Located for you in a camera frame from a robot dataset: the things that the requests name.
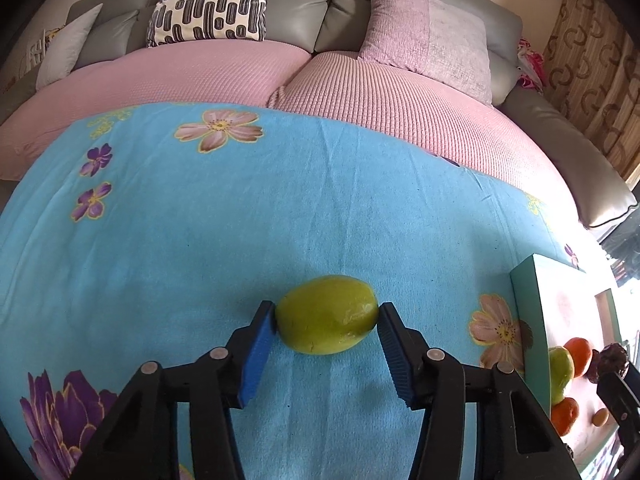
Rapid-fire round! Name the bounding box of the grey leather sofa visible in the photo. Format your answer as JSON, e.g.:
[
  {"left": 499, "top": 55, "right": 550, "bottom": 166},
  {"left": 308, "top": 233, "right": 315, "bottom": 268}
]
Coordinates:
[{"left": 1, "top": 0, "right": 637, "bottom": 229}]

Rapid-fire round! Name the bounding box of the black white patterned cushion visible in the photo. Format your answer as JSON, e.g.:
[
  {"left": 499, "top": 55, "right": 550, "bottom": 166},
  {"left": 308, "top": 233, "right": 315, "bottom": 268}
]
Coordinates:
[{"left": 146, "top": 0, "right": 267, "bottom": 47}]

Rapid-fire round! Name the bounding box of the white magazine rack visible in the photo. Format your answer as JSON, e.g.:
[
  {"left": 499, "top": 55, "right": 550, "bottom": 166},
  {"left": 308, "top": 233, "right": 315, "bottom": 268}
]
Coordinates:
[{"left": 21, "top": 27, "right": 63, "bottom": 74}]

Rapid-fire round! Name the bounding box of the white tray teal rim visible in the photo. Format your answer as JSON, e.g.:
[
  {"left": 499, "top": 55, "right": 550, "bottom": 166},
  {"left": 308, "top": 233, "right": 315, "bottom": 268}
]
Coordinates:
[{"left": 510, "top": 254, "right": 620, "bottom": 477}]

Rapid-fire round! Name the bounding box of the pink sofa cover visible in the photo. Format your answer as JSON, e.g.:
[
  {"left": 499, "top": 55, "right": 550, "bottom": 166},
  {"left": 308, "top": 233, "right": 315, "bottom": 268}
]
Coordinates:
[{"left": 0, "top": 38, "right": 572, "bottom": 196}]

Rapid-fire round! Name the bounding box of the brown longan fruit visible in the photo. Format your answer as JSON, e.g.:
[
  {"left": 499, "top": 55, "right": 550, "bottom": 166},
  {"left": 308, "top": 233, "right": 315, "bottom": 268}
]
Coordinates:
[{"left": 591, "top": 408, "right": 608, "bottom": 428}]

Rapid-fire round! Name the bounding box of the pink floral cloth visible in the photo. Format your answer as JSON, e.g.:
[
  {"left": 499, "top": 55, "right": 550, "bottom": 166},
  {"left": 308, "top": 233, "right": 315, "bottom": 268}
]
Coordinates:
[{"left": 518, "top": 37, "right": 547, "bottom": 94}]

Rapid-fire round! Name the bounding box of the brown patterned curtain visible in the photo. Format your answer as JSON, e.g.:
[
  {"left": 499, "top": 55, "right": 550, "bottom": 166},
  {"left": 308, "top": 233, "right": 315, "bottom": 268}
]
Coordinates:
[{"left": 544, "top": 0, "right": 639, "bottom": 186}]

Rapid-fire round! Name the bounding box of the grey small cushion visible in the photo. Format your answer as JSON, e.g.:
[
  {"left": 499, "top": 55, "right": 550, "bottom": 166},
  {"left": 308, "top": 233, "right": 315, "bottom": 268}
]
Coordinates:
[{"left": 35, "top": 3, "right": 103, "bottom": 91}]

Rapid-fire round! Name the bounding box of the pink grey cushion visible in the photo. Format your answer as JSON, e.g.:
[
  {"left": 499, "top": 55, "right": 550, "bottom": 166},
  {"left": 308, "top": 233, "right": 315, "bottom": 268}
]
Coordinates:
[{"left": 358, "top": 0, "right": 492, "bottom": 105}]

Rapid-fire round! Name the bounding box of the dark red date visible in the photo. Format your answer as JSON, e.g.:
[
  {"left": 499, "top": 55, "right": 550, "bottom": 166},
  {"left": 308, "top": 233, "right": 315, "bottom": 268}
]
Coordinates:
[{"left": 584, "top": 342, "right": 628, "bottom": 384}]

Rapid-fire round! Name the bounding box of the large orange tangerine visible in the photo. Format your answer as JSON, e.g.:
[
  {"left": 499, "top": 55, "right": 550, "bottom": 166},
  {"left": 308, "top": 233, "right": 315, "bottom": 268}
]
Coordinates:
[{"left": 564, "top": 337, "right": 593, "bottom": 377}]

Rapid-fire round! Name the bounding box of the blue floral tablecloth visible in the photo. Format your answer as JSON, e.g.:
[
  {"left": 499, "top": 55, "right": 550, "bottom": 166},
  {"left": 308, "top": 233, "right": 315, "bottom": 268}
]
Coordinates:
[{"left": 1, "top": 103, "right": 611, "bottom": 479}]

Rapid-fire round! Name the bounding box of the small orange tangerine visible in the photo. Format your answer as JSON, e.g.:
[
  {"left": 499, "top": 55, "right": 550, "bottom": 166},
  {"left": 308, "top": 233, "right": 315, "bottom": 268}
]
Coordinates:
[{"left": 550, "top": 396, "right": 580, "bottom": 437}]

